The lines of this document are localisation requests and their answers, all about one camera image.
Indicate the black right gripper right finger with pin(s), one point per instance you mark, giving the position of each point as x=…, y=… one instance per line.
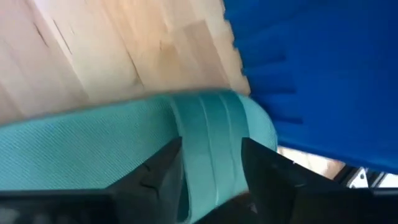
x=311, y=202

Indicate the blue plastic bin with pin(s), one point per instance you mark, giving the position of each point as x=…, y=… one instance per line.
x=326, y=77

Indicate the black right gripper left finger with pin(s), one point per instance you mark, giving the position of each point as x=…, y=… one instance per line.
x=77, y=207

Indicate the green rubber slide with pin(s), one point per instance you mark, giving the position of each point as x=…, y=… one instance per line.
x=77, y=149

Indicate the black aluminium frame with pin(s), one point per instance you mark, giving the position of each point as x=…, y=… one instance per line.
x=359, y=180

